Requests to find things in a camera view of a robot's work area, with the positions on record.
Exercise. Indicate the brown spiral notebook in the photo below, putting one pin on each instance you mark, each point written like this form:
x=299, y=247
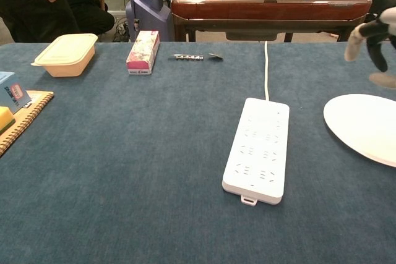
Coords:
x=29, y=111

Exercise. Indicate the person in black clothes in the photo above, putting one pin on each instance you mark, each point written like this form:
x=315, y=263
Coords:
x=21, y=7

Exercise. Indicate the white round plate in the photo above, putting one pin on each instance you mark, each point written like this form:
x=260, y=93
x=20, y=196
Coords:
x=362, y=125

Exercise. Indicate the yellow green sponge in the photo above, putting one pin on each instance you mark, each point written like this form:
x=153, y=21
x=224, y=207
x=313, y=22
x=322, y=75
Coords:
x=5, y=118

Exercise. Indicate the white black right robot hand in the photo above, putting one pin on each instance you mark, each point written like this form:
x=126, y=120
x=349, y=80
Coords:
x=376, y=29

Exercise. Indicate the light blue card box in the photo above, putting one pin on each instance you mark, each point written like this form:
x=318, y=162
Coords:
x=10, y=92

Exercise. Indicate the blue tablecloth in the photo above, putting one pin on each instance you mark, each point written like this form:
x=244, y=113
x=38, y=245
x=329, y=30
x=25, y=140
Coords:
x=139, y=159

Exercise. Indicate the white power strip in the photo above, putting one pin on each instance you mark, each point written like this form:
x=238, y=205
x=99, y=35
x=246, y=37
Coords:
x=256, y=152

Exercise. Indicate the purple machine base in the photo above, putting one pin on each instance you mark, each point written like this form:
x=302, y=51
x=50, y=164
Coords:
x=150, y=4

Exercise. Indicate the beaded metal spoon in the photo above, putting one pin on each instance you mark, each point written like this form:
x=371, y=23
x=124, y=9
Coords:
x=188, y=57

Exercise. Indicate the seated person in black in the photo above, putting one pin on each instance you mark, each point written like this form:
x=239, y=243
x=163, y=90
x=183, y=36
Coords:
x=91, y=16

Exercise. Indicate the pink white carton box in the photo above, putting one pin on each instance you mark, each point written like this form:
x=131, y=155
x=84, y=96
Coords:
x=143, y=52

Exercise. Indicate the brown mahjong table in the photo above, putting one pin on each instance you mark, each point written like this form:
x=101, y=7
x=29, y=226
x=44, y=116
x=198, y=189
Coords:
x=247, y=9

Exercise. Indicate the cream lidded plastic container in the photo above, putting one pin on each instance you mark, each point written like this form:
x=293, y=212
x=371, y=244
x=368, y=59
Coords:
x=66, y=55

